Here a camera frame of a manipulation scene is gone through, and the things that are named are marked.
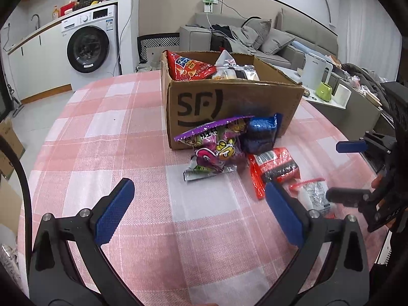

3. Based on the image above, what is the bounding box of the light blue cloth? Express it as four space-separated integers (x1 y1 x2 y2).
291 40 311 53

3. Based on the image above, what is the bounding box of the white washing machine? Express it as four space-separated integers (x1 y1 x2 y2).
61 4 120 74

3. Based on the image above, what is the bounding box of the blue snack packet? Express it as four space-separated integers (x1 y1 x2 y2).
240 113 284 154

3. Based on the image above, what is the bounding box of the grey blanket pile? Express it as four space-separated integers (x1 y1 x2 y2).
341 64 396 109

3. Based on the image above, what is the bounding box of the grey sofa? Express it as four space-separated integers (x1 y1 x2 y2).
178 8 339 71

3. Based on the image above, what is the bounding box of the white coffee table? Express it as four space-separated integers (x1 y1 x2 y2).
274 65 383 125

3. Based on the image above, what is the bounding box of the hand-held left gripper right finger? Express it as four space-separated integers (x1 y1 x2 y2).
264 180 370 306

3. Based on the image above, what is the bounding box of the pink plaid tablecloth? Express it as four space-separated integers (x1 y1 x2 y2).
17 70 388 306

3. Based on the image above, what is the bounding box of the white kitchen base cabinet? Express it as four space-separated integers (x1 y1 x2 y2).
6 19 74 103

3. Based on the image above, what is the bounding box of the stick vacuum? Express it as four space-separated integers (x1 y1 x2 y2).
6 83 24 117

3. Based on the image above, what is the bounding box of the red chip bag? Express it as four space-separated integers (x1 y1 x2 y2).
166 51 218 82

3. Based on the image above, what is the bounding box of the red black snack packet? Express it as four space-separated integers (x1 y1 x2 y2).
247 147 301 200

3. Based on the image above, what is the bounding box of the large crispy noodle snack bag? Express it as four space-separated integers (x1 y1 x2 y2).
214 49 239 69

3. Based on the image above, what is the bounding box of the brown cardboard box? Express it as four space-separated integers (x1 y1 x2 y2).
160 50 305 150

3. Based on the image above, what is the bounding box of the black white patterned basket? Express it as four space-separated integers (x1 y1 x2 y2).
137 33 180 64

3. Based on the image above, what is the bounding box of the white curtain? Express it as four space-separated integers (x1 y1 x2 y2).
339 0 402 80

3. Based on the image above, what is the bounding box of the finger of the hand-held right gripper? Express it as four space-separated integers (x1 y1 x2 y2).
325 187 380 211
336 131 397 166

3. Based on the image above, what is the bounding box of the dark jacket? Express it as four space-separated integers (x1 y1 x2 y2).
210 24 246 52

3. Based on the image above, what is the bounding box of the light grey pillow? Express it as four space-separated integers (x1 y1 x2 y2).
258 29 295 55

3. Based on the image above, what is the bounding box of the dark grey pillow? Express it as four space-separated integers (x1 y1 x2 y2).
240 17 272 50

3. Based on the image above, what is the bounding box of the white electric kettle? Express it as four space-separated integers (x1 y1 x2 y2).
301 53 334 90

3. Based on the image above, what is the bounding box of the flat cardboard box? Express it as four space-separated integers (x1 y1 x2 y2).
0 118 26 179

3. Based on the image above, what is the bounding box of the green cup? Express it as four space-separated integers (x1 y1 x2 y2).
315 82 333 101

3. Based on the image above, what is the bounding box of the small white red-edged packet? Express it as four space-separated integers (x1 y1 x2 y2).
288 178 338 220

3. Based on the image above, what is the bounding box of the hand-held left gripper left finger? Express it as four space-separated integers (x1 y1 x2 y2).
28 178 141 306

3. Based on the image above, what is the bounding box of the white cylindrical cup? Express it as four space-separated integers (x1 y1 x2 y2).
333 83 352 107

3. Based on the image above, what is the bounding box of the purple snack packet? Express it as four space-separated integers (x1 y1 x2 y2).
174 116 254 182

